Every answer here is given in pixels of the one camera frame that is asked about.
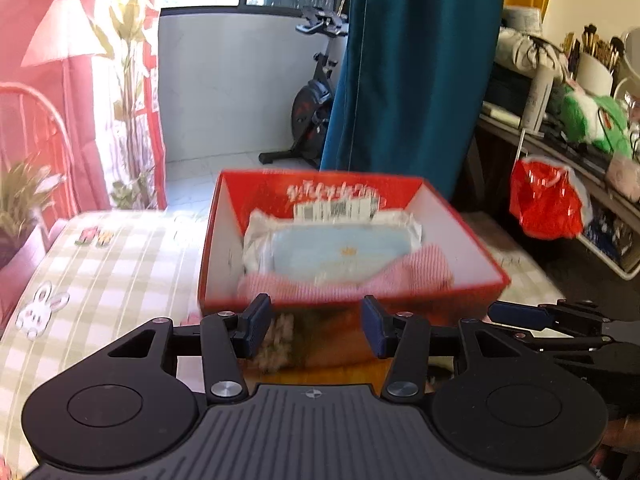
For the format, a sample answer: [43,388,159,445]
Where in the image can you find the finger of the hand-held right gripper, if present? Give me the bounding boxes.
[517,332,617,355]
[489,300,615,335]

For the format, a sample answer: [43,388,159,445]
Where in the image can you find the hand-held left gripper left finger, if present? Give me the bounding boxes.
[107,293,273,403]

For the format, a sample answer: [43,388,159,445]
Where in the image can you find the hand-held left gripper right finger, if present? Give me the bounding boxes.
[361,294,526,403]

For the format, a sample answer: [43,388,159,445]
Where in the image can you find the pink striped cloth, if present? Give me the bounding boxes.
[237,242,456,301]

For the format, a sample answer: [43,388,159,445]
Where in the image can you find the cloths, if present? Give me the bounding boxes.
[242,209,423,286]

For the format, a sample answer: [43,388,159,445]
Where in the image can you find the red strawberry print cardboard box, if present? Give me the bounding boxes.
[197,169,512,386]

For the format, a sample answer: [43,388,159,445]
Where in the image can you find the blue printed packet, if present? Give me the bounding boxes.
[582,205,623,263]

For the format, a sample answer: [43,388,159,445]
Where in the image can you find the red plastic bag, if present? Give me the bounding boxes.
[509,156,593,241]

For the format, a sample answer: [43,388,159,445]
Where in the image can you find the green checked rabbit print sheet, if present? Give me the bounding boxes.
[0,210,566,480]

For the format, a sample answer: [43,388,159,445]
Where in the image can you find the dark desk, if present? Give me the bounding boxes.
[470,112,640,241]

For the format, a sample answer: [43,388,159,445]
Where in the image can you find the pink plush toy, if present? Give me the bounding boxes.
[606,152,640,191]

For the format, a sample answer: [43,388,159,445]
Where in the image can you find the pale yellow notepad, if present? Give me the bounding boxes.
[482,102,523,123]

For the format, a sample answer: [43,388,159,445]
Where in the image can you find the green plush toy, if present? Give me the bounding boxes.
[560,85,633,156]

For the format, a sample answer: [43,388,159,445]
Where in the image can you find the white spray bottle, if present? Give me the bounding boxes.
[520,67,555,133]

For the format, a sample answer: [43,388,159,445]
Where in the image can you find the black case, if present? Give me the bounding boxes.
[487,62,536,111]

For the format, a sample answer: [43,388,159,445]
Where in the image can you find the black exercise bike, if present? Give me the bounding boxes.
[259,0,351,171]

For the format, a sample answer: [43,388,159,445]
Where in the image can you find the teal curtain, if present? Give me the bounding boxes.
[320,0,516,201]

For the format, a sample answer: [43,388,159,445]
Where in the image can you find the white brush holder cup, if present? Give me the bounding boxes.
[575,52,615,96]

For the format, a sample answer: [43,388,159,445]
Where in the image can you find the bunch of makeup brushes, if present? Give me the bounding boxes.
[562,24,626,73]

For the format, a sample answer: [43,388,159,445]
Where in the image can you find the white round mirror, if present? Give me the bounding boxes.
[620,27,640,81]

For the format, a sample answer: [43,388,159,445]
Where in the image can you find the printed paper roll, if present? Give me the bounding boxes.
[502,6,543,36]

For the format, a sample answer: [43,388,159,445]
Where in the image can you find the white wire rack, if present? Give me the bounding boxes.
[515,127,640,282]

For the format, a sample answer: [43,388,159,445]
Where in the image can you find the white cloth drawstring bag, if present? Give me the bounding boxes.
[495,27,571,73]

